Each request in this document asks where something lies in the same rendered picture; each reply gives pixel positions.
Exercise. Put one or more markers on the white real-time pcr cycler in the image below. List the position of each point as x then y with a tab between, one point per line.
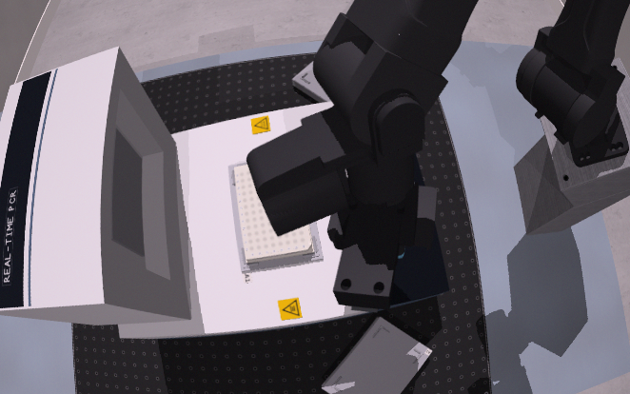
173	195

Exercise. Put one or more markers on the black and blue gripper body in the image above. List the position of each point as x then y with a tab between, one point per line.
425	219

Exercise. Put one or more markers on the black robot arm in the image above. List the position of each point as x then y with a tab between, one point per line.
300	176

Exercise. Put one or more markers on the white well pcr plate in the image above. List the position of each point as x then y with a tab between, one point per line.
260	240

